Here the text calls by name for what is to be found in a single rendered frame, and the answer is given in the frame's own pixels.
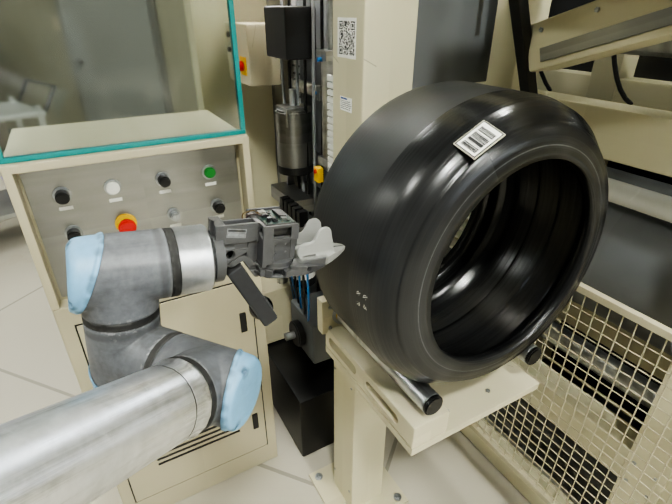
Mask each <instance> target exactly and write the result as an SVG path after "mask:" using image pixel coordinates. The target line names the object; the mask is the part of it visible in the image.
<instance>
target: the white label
mask: <svg viewBox="0 0 672 504"><path fill-rule="evenodd" d="M505 135H506V134H504V133H503V132H501V131H500V130H498V129H497V128H495V127H494V126H492V125H491V124H489V123H488V122H486V121H485V120H483V121H482V122H481V123H479V124H478V125H477V126H475V127H474V128H473V129H471V130H470V131H469V132H468V133H466V134H465V135H464V136H462V137H461V138H460V139H459V140H457V141H456V142H455V143H453V145H455V146H456V147H457V148H459V149H460V150H461V151H463V152H464V153H465V154H467V155H468V156H469V157H471V158H472V159H473V160H475V159H476V158H478V157H479V156H480V155H481V154H483V153H484V152H485V151H486V150H488V149H489V148H490V147H491V146H493V145H494V144H495V143H497V142H498V141H499V140H500V139H502V138H503V137H504V136H505Z"/></svg>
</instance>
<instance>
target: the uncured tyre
mask: <svg viewBox="0 0 672 504"><path fill-rule="evenodd" d="M483 120H485V121H486V122H488V123H489V124H491V125H492V126H494V127H495V128H497V129H498V130H500V131H501V132H503V133H504V134H506V135H505V136H504V137H503V138H502V139H500V140H499V141H498V142H497V143H495V144H494V145H493V146H491V147H490V148H489V149H488V150H486V151H485V152H484V153H483V154H481V155H480V156H479V157H478V158H476V159H475V160H473V159H472V158H471V157H469V156H468V155H467V154H465V153H464V152H463V151H461V150H460V149H459V148H457V147H456V146H455V145H453V143H455V142H456V141H457V140H459V139H460V138H461V137H462V136H464V135H465V134H466V133H468V132H469V131H470V130H471V129H473V128H474V127H475V126H477V125H478V124H479V123H481V122H482V121H483ZM608 194H609V186H608V175H607V169H606V165H605V162H604V159H603V156H602V153H601V151H600V148H599V145H598V143H597V140H596V137H595V135H594V133H593V131H592V129H591V128H590V126H589V125H588V123H587V122H586V121H585V119H584V118H583V117H582V116H581V115H579V114H578V113H577V112H576V111H574V110H573V109H571V108H569V107H568V106H566V105H564V104H563V103H561V102H559V101H557V100H556V99H554V98H551V97H549V96H546V95H542V94H537V93H531V92H525V91H519V90H514V89H508V88H502V87H497V86H491V85H485V84H480V83H474V82H468V81H444V82H438V83H434V84H429V85H425V86H421V87H418V88H415V89H412V90H410V91H407V92H405V93H403V94H401V95H399V96H397V97H395V98H394V99H392V100H390V101H389V102H387V103H386V104H384V105H383V106H382V107H380V108H379V109H378V110H376V111H375V112H374V113H373V114H372V115H370V116H369V117H368V118H367V119H366V120H365V121H364V122H363V123H362V124H361V125H360V126H359V127H358V128H357V129H356V131H355V132H354V133H353V134H352V135H351V136H350V138H349V139H348V140H347V142H346V143H345V144H344V146H343V147H342V149H341V150H340V152H339V153H338V155H337V156H336V158H335V160H334V162H333V163H332V165H331V167H330V169H329V171H328V173H327V175H326V177H325V180H324V182H323V185H322V187H321V190H320V193H319V196H318V199H317V203H316V206H315V211H314V216H313V218H317V219H319V220H320V222H321V227H329V228H330V229H331V233H332V240H333V243H339V244H343V245H344V246H345V249H344V251H343V252H342V253H341V254H340V255H339V256H338V257H337V258H335V259H334V260H333V261H331V262H330V263H328V264H326V265H325V267H323V268H321V269H319V270H317V271H315V274H316V277H317V279H318V282H319V285H320V288H321V290H322V292H323V295H324V297H325V299H326V300H327V302H328V304H329V305H330V307H331V308H332V309H333V311H334V312H335V313H336V314H337V315H338V316H339V317H340V318H341V319H342V320H343V321H344V322H345V323H346V325H347V326H348V327H349V328H350V329H351V330H352V331H353V332H354V333H355V334H356V335H357V336H358V337H359V338H360V339H361V341H362V342H363V343H364V344H365V345H366V346H367V347H368V348H369V349H370V350H371V351H372V352H373V353H374V354H375V355H376V356H377V358H378V359H379V360H380V361H381V362H382V363H384V364H385V365H386V366H387V367H389V368H390V369H392V370H394V371H396V372H398V373H399V374H401V375H403V376H405V377H407V378H409V379H412V380H414V381H418V382H422V383H447V382H457V381H465V380H470V379H474V378H477V377H480V376H483V375H486V374H488V373H490V372H492V371H494V370H496V369H498V368H500V367H502V366H503V365H505V364H507V363H508V362H510V361H511V360H513V359H514V358H515V357H517V356H518V355H519V354H521V353H522V352H523V351H524V350H526V349H527V348H528V347H529V346H530V345H531V344H533V343H534V342H535V341H536V340H537V339H538V338H539V337H540V336H541V335H542V334H543V333H544V332H545V331H546V330H547V328H548V327H549V326H550V325H551V324H552V323H553V322H554V320H555V319H556V318H557V317H558V316H559V314H560V313H561V312H562V310H563V309H564V308H565V306H566V305H567V303H568V302H569V301H570V299H571V298H572V296H573V294H574V293H575V291H576V290H577V288H578V286H579V285H580V283H581V281H582V279H583V277H584V276H585V274H586V272H587V270H588V268H589V266H590V263H591V261H592V259H593V257H594V254H595V252H596V249H597V246H598V244H599V241H600V238H601V234H602V231H603V227H604V223H605V218H606V213H607V206H608ZM470 213H471V215H470V217H469V220H468V222H467V224H466V226H465V229H464V230H463V232H462V234H461V236H460V237H459V239H458V241H457V242H456V244H455V245H454V246H453V248H452V249H451V250H450V251H449V253H448V254H447V255H446V256H445V254H446V252H447V250H448V248H449V246H450V244H451V242H452V240H453V238H454V237H455V235H456V233H457V232H458V230H459V229H460V227H461V226H462V224H463V223H464V221H465V220H466V218H467V217H468V216H469V214H470ZM444 256H445V257H444ZM356 287H357V288H359V289H360V290H362V291H364V292H366V293H368V294H369V314H368V313H366V312H364V311H362V310H361V309H359V308H358V307H357V306H356Z"/></svg>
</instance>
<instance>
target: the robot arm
mask: <svg viewBox="0 0 672 504"><path fill-rule="evenodd" d="M245 213H246V218H243V214H245ZM299 224H300V223H297V222H296V221H294V220H293V219H292V218H291V217H290V216H289V215H287V214H286V213H285V212H284V211H283V210H282V209H280V206H276V207H264V208H251V209H246V211H245V212H244V213H242V219H231V220H221V219H220V218H219V217H218V216H211V217H208V230H207V228H206V227H205V226H204V225H202V224H197V225H186V226H175V227H169V228H157V229H146V230H136V231H125V232H114V233H104V234H103V233H102V232H99V233H96V234H95V235H87V236H80V237H74V238H72V239H70V240H69V241H68V242H67V244H66V247H65V253H66V272H67V292H68V310H69V312H70V313H73V314H76V315H78V314H81V316H82V323H83V329H84V336H85V342H86V348H87V355H88V361H89V366H88V374H89V378H90V380H91V382H92V384H93V389H92V390H89V391H86V392H84V393H81V394H78V395H76V396H73V397H71V398H68V399H65V400H63V401H60V402H57V403H55V404H52V405H50V406H47V407H44V408H42V409H39V410H36V411H34V412H31V413H29V414H26V415H23V416H21V417H18V418H15V419H13V420H10V421H8V422H5V423H2V424H0V504H90V503H91V502H93V501H94V500H96V499H97V498H99V497H100V496H102V495H103V494H105V493H106V492H108V491H109V490H111V489H112V488H114V487H116V486H117V485H119V484H120V483H122V482H123V481H125V480H126V479H128V478H129V477H131V476H132V475H134V474H135V473H137V472H138V471H140V470H141V469H143V468H144V467H146V466H147V465H149V464H150V463H152V462H154V461H155V460H157V459H158V458H160V457H161V456H163V455H164V454H166V453H167V452H169V451H170V450H172V449H173V448H175V447H176V446H178V445H179V444H181V443H182V442H184V441H185V440H189V439H192V438H194V437H196V436H197V435H198V434H200V433H202V432H203V431H205V430H206V429H208V428H209V427H210V426H216V427H219V428H221V430H222V431H231V432H233V431H236V430H238V429H240V428H241V427H242V426H243V425H244V424H245V422H246V421H247V420H248V418H249V416H250V415H251V413H252V411H253V409H254V406H255V404H256V401H257V398H258V395H259V391H260V386H261V380H262V368H261V364H260V361H259V360H258V358H257V357H256V356H254V355H252V354H249V353H246V352H244V351H243V350H242V349H238V350H237V349H234V348H230V347H227V346H224V345H221V344H218V343H214V342H211V341H208V340H205V339H202V338H198V337H195V336H192V335H189V334H185V333H182V332H180V331H177V330H173V329H170V328H166V327H163V326H162V325H161V318H160V306H159V305H160V302H159V299H164V298H170V297H175V296H180V295H186V294H192V293H198V292H204V291H210V290H212V288H213V287H214V285H215V282H221V281H224V280H225V278H226V275H227V276H228V277H229V279H230V280H231V282H232V283H233V284H234V286H235V287H236V288H237V290H238V291H239V292H240V294H241V295H242V297H243V298H244V299H245V301H246V302H247V303H248V305H249V306H248V307H249V312H250V314H251V316H252V317H254V318H255V319H258V320H260V321H261V323H262V324H263V325H264V326H268V325H269V324H271V323H272V322H274V321H275V320H276V319H277V315H276V313H275V312H274V310H273V309H274V308H273V303H272V301H271V300H270V299H269V298H268V297H266V296H263V294H262V293H261V292H260V290H259V289H258V287H257V286H256V284H255V283H254V281H253V280H252V279H251V277H250V276H249V274H248V273H247V271H246V270H245V268H244V267H243V266H242V264H241V263H240V262H242V261H243V262H244V264H245V265H246V266H247V268H248V269H249V270H250V272H251V273H252V274H253V276H254V277H258V276H260V277H265V278H284V277H285V278H288V277H291V276H302V275H307V274H310V273H313V272H315V271H317V270H319V269H321V268H323V267H325V265H326V264H328V263H330V262H331V261H333V260H334V259H335V258H337V257H338V256H339V255H340V254H341V253H342V252H343V251H344V249H345V246H344V245H343V244H339V243H333V240H332V233H331V229H330V228H329V227H321V222H320V220H319V219H317V218H311V219H309V220H308V221H307V223H306V225H305V227H304V229H303V230H302V231H301V232H299ZM293 258H294V259H293Z"/></svg>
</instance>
